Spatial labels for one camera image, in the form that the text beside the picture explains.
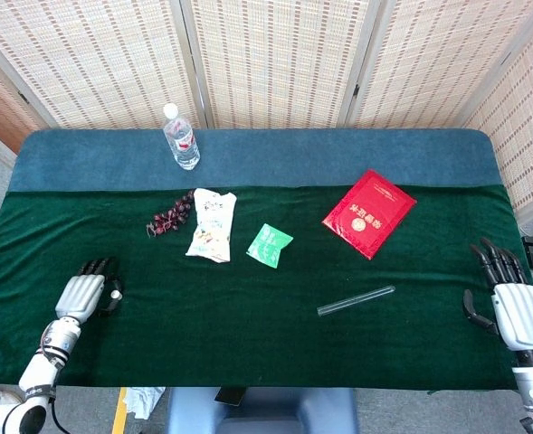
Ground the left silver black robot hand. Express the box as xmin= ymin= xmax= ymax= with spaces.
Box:
xmin=55 ymin=256 xmax=125 ymax=325

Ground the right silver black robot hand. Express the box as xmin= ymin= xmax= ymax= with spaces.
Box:
xmin=462 ymin=237 xmax=533 ymax=353

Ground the clear glass test tube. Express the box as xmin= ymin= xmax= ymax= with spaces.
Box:
xmin=316 ymin=285 xmax=396 ymax=317

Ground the bunch of purple grapes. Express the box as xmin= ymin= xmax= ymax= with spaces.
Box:
xmin=146 ymin=189 xmax=195 ymax=239

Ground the white crumpled plastic sheet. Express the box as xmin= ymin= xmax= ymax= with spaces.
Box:
xmin=123 ymin=386 xmax=167 ymax=421

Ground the white snack bag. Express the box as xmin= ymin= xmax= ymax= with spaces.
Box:
xmin=185 ymin=187 xmax=238 ymax=263

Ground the dark green velvet cloth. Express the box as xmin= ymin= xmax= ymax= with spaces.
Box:
xmin=0 ymin=184 xmax=532 ymax=390

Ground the clear plastic water bottle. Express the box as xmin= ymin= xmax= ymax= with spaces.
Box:
xmin=162 ymin=102 xmax=202 ymax=172

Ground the red certificate book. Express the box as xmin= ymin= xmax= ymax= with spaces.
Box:
xmin=321 ymin=169 xmax=418 ymax=261

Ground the green small packet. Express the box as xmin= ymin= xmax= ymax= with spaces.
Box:
xmin=245 ymin=222 xmax=294 ymax=269

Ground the blue table cloth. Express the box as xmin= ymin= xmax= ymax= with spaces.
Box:
xmin=7 ymin=128 xmax=505 ymax=193

